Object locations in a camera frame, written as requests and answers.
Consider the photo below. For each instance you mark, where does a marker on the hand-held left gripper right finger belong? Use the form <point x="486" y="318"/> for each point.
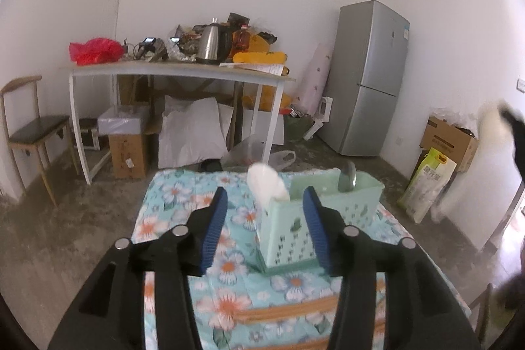
<point x="318" y="235"/>

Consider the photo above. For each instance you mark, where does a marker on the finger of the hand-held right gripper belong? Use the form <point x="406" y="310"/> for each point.
<point x="517" y="132"/>

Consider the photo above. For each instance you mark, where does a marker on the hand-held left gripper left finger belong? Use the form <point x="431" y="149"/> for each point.
<point x="213" y="235"/>

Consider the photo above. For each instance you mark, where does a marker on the mint green utensil holder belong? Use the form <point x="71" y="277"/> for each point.
<point x="283" y="235"/>

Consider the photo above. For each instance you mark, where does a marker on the metal spoon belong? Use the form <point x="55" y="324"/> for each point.
<point x="348" y="177"/>

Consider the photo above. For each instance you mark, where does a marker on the floral blue blanket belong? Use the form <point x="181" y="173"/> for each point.
<point x="229" y="264"/>

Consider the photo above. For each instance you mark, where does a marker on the black slipper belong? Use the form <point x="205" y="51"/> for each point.
<point x="211" y="165"/>

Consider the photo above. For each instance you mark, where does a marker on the open cardboard box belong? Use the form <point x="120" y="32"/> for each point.
<point x="447" y="145"/>

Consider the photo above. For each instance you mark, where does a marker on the clear plastic bag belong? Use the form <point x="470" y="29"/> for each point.
<point x="246" y="155"/>

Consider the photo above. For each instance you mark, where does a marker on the white sack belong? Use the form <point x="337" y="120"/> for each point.
<point x="192" y="132"/>

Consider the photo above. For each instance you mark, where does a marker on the printed rice bag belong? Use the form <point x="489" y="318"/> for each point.
<point x="426" y="186"/>

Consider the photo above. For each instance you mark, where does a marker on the brown cardboard box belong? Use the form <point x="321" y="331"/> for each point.
<point x="127" y="155"/>

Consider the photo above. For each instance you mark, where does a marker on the white plastic jug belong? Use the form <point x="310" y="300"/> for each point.
<point x="324" y="110"/>

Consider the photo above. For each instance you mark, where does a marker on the yellow plastic bag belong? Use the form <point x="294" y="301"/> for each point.
<point x="270" y="98"/>

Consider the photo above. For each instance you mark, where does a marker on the plastic wrapped white box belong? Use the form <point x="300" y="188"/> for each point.
<point x="123" y="120"/>

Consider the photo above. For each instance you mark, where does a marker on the silver refrigerator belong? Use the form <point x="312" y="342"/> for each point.
<point x="365" y="87"/>

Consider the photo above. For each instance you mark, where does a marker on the pink floral cushion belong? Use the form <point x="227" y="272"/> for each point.
<point x="316" y="79"/>

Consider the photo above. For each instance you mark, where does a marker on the white paper slip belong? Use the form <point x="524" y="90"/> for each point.
<point x="258" y="69"/>

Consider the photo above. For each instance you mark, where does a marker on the white leg table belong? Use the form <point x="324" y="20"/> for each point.
<point x="164" y="68"/>

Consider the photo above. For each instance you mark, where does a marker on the long yellow bag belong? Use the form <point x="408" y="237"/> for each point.
<point x="258" y="57"/>

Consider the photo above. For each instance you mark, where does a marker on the steel electric kettle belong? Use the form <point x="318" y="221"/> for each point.
<point x="211" y="44"/>

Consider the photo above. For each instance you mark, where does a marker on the cooking oil bottle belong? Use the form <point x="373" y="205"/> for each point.
<point x="241" y="40"/>

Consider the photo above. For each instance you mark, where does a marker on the dark yellow bag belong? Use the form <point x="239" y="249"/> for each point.
<point x="260" y="42"/>

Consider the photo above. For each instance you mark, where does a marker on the black small device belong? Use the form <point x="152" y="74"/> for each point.
<point x="149" y="46"/>

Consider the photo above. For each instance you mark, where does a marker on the wooden chair dark seat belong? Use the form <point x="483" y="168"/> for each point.
<point x="37" y="128"/>

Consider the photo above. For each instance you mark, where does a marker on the black snack package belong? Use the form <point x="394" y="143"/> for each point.
<point x="238" y="20"/>

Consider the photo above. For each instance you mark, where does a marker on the red plastic bag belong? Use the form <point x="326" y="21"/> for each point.
<point x="92" y="50"/>

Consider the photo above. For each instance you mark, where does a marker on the wall socket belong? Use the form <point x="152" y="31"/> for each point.
<point x="521" y="85"/>

